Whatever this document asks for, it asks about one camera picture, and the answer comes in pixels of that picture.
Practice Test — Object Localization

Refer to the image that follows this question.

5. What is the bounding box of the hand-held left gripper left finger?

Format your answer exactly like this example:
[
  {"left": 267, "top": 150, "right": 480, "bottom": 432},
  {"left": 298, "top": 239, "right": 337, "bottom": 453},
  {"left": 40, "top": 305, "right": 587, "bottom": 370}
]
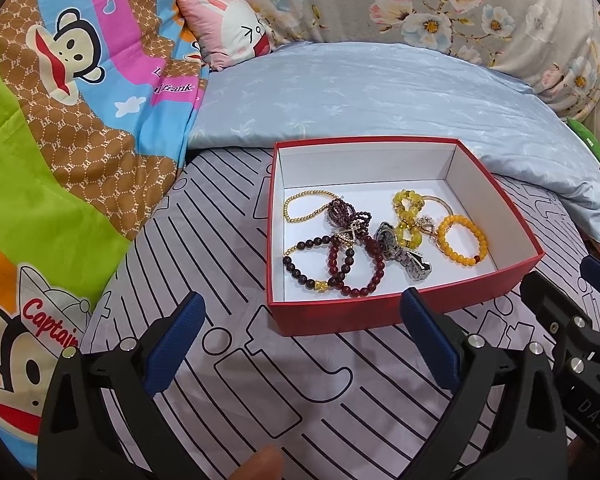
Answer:
[{"left": 39, "top": 291, "right": 207, "bottom": 480}]

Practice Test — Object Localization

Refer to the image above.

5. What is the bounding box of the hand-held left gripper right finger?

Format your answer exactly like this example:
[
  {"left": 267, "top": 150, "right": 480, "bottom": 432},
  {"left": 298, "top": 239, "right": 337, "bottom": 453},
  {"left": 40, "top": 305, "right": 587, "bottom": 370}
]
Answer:
[{"left": 399, "top": 287, "right": 570, "bottom": 480}]

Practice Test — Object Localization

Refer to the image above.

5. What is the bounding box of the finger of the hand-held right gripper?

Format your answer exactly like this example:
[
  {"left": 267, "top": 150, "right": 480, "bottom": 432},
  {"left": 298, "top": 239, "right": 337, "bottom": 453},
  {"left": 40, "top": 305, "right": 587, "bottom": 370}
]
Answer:
[
  {"left": 580, "top": 255, "right": 600, "bottom": 346},
  {"left": 520, "top": 271, "right": 600, "bottom": 386}
]

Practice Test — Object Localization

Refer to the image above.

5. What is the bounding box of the silver wristwatch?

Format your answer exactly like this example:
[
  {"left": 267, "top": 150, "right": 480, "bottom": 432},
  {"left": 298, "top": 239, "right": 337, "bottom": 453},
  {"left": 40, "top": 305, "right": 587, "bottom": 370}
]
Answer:
[{"left": 374, "top": 221, "right": 434, "bottom": 281}]

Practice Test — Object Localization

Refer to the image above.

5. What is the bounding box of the red bead bracelet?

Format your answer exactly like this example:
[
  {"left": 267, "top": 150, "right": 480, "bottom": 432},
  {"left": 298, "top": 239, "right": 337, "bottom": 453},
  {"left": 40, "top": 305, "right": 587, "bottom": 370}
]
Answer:
[{"left": 327, "top": 236, "right": 386, "bottom": 299}]

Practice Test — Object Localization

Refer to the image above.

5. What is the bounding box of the orange bead bracelet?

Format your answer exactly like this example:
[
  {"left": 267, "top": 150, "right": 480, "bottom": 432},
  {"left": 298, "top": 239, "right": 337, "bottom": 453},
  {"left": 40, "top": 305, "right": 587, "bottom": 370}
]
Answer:
[{"left": 437, "top": 214, "right": 489, "bottom": 265}]

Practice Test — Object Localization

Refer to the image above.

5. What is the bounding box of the red cardboard box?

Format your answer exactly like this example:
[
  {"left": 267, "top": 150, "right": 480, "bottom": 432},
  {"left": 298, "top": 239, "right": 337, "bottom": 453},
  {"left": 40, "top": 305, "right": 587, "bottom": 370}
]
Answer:
[{"left": 266, "top": 136, "right": 545, "bottom": 337}]

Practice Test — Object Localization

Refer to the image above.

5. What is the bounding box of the silver dangling earring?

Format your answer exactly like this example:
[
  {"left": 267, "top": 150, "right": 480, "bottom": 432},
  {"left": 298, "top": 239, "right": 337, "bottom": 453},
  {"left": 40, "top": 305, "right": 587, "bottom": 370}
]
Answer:
[{"left": 414, "top": 215, "right": 438, "bottom": 241}]

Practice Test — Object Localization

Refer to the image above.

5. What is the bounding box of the yellow-green crystal bracelet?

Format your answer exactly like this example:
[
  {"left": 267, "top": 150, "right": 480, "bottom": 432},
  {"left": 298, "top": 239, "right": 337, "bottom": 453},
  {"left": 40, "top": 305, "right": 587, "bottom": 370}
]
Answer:
[{"left": 392, "top": 189, "right": 427, "bottom": 252}]

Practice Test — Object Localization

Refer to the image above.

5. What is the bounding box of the silver flower earring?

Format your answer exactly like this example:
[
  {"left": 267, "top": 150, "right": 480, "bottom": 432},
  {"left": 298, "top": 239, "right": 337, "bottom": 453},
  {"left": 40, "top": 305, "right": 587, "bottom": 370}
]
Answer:
[{"left": 339, "top": 222, "right": 367, "bottom": 247}]

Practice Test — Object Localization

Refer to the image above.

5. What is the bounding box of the thin gold bangle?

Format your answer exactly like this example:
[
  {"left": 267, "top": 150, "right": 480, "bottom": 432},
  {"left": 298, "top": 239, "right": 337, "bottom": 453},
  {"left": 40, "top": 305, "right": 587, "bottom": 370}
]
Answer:
[{"left": 422, "top": 194, "right": 457, "bottom": 221}]

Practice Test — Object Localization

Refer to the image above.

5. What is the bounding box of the dark brown bead bracelet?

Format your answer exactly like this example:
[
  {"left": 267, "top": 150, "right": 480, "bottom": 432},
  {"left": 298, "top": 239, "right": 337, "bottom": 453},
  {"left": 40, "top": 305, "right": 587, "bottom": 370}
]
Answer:
[{"left": 282, "top": 234, "right": 332, "bottom": 292}]

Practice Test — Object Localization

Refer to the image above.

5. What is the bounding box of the dark purple small-bead bracelet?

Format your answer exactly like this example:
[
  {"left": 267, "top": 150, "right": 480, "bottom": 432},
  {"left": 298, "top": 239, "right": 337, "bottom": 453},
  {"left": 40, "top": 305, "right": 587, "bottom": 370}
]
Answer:
[{"left": 326, "top": 198, "right": 374, "bottom": 242}]

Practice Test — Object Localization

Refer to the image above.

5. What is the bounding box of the gold small-bead bracelet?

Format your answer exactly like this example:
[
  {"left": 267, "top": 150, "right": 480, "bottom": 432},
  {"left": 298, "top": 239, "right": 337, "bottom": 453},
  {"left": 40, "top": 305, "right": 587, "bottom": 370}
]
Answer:
[{"left": 284, "top": 190, "right": 342, "bottom": 226}]

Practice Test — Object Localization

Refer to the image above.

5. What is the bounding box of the person's left hand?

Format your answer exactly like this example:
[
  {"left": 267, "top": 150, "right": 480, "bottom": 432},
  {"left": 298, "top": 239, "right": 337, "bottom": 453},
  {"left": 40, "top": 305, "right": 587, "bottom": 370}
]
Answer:
[{"left": 227, "top": 446, "right": 284, "bottom": 480}]

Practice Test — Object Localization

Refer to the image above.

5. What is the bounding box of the grey striped bed sheet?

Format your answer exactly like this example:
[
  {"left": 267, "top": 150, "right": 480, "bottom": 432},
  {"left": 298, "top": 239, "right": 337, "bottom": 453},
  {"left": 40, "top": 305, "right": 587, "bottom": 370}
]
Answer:
[{"left": 77, "top": 146, "right": 600, "bottom": 480}]

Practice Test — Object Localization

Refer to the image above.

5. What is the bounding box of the green object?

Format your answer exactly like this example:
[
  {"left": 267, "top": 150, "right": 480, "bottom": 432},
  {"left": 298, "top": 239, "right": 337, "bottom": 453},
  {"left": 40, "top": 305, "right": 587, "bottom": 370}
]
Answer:
[{"left": 567, "top": 116, "right": 600, "bottom": 173}]

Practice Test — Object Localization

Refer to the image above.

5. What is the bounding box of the colourful cartoon monkey blanket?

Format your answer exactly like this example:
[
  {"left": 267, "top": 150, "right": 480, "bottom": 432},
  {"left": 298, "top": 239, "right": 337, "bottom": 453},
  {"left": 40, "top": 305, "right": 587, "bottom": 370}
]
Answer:
[{"left": 0, "top": 0, "right": 212, "bottom": 461}]

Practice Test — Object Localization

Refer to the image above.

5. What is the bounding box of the light blue pillow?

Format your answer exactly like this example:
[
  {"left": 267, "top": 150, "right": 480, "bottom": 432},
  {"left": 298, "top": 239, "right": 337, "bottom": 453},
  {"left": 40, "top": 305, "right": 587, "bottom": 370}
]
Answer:
[{"left": 186, "top": 41, "right": 600, "bottom": 253}]

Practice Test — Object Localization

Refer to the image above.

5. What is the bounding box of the pink cartoon pillow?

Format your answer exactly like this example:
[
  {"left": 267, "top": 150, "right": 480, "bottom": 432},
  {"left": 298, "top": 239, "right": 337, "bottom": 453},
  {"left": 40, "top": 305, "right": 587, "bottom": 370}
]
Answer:
[{"left": 176, "top": 0, "right": 274, "bottom": 72}]

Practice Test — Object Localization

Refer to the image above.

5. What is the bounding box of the grey floral quilt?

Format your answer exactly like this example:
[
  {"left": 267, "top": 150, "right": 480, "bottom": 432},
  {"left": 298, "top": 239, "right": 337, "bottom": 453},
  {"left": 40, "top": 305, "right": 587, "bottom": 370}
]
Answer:
[{"left": 204, "top": 0, "right": 600, "bottom": 122}]

